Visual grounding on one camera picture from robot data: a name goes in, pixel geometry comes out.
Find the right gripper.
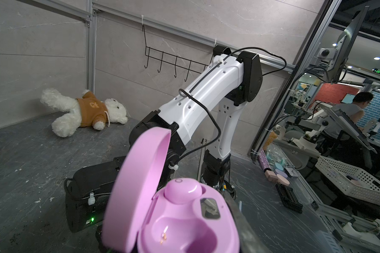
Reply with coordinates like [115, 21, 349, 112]
[63, 156, 126, 233]

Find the pink earbud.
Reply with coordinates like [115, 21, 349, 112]
[164, 178, 203, 205]

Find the pink earbud case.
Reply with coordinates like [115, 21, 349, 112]
[101, 127, 240, 253]

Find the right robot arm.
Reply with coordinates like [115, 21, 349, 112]
[64, 45, 264, 233]

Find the white teddy bear brown shirt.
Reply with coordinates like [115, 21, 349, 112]
[41, 89, 128, 138]

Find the seated person in background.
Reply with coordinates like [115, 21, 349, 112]
[322, 92, 374, 151]

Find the white perforated plastic basket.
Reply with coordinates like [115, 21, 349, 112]
[315, 156, 380, 206]

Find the black wall hook rack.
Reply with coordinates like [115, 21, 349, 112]
[141, 16, 209, 82]

